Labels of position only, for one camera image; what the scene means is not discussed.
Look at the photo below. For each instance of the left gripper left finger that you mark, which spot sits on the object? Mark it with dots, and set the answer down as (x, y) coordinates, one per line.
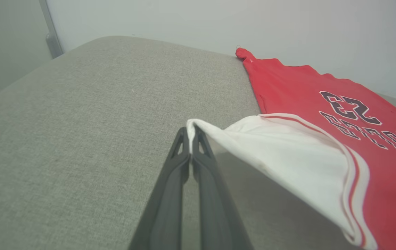
(163, 208)

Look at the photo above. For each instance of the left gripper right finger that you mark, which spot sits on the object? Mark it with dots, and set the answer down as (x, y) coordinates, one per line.
(219, 215)

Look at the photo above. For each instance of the red and white jersey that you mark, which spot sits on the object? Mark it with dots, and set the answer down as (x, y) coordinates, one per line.
(288, 90)

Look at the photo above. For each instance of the grey metal post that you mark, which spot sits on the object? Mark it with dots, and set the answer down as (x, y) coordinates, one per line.
(54, 43)

